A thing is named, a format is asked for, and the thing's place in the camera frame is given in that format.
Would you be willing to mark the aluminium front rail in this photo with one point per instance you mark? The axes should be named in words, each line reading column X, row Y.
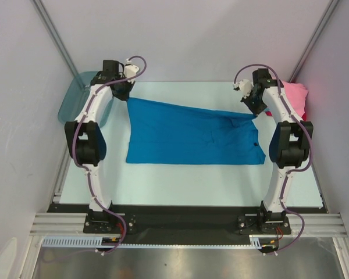
column 316, row 225

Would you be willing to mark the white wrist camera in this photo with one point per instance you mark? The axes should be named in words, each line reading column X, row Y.
column 130, row 70
column 244, row 86

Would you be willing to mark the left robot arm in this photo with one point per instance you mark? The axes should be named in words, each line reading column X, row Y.
column 85, row 142

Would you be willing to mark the blue t-shirt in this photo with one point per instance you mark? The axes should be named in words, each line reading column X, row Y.
column 162, row 133

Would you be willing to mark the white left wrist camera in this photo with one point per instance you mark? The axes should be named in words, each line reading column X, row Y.
column 130, row 70

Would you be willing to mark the pink folded t-shirt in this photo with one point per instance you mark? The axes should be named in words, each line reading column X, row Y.
column 296, row 94

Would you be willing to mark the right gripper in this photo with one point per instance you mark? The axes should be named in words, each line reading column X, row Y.
column 255, row 104

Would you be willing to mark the aluminium frame post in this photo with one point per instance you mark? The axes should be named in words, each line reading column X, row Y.
column 55, row 36
column 316, row 35

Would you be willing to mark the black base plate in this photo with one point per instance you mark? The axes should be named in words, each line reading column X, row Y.
column 180, row 225

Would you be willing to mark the white slotted cable duct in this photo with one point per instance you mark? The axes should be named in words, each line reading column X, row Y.
column 72, row 241

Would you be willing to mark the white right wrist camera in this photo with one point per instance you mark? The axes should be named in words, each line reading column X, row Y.
column 244, row 86

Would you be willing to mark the right aluminium frame post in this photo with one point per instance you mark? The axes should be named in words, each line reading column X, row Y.
column 316, row 35

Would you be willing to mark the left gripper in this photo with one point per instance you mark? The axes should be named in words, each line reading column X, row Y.
column 125, row 96

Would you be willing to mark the left aluminium frame post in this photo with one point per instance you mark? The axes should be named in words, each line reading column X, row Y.
column 55, row 36

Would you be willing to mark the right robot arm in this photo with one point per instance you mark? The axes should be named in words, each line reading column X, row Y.
column 290, row 146

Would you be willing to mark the teal translucent plastic bin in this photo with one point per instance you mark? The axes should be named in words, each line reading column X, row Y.
column 76, row 97

